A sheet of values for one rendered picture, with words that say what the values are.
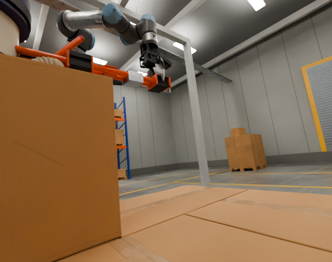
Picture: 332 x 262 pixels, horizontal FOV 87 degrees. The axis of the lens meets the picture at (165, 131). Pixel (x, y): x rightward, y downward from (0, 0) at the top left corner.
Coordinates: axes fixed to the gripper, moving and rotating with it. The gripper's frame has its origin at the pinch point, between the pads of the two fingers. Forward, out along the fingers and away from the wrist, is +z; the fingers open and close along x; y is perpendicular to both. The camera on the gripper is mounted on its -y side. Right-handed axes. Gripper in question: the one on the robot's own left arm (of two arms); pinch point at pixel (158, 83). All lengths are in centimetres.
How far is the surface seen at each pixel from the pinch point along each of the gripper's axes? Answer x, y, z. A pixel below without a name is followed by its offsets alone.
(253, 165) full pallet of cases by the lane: -263, -582, 88
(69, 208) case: 21, 42, 44
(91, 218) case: 21, 38, 47
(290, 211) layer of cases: 43, -6, 53
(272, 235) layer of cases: 45, 10, 53
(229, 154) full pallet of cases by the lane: -346, -574, 40
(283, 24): -132, -810, -486
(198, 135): -164, -205, -4
